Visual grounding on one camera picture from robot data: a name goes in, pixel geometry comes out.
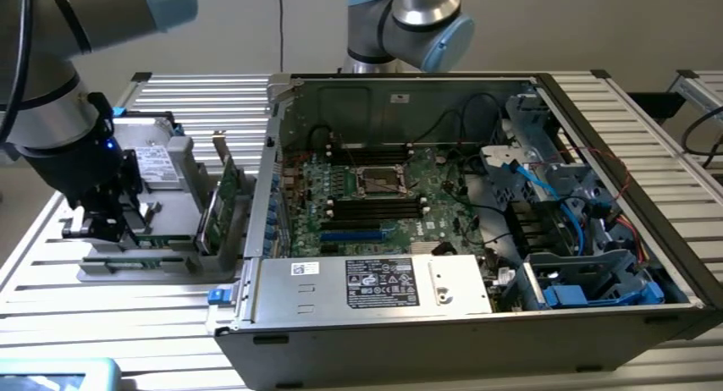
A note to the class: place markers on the green RAM stick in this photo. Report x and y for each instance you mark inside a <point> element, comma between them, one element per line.
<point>130,264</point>

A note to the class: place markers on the grey power supply unit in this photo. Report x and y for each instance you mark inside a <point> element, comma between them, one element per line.
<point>316,298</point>

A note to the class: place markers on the grey disk bay blue carrier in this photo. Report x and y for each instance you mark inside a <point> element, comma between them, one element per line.
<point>587,272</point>

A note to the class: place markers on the grey metal drive cage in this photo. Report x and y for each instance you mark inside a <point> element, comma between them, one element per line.
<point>582,175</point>

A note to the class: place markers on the blue expansion slot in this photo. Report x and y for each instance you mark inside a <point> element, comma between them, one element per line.
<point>350,236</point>

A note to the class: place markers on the CPU socket with metal frame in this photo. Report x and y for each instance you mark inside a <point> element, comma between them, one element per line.
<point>379,181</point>

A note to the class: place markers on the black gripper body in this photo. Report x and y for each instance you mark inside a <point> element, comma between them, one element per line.
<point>68,171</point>

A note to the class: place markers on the black expansion slot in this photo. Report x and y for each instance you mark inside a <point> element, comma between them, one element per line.
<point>350,227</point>

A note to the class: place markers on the green graphics card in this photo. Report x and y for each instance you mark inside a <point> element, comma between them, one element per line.
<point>226,188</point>

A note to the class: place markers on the blue case latch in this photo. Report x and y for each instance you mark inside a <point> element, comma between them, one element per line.
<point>218,297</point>

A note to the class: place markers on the open black PC case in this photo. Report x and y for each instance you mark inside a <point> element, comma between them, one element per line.
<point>395,357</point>

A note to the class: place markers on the aluminium profile side table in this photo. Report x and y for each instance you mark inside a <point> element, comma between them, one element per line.
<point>701,88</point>

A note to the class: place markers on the silver hard disk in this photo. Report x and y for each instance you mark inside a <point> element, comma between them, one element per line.
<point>158,162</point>

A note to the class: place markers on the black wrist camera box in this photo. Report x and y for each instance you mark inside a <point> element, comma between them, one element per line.
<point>115,147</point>

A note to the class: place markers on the black RAM slot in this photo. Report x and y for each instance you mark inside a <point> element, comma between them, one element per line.
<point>375,217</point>
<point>367,147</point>
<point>367,161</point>
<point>367,156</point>
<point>367,152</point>
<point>375,206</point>
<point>375,212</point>
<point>375,201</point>

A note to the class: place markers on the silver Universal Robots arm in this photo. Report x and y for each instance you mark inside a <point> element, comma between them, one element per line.
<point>46,48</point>

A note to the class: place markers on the grey parts rack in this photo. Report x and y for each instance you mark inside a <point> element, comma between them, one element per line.
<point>186,268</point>

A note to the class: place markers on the teal device with screen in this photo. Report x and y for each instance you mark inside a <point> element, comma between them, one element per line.
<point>56,376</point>

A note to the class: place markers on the silver chipset heat sink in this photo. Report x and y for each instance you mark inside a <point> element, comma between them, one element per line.
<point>430,249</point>

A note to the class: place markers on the green Dell motherboard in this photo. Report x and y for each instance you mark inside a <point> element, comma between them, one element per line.
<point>440,213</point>

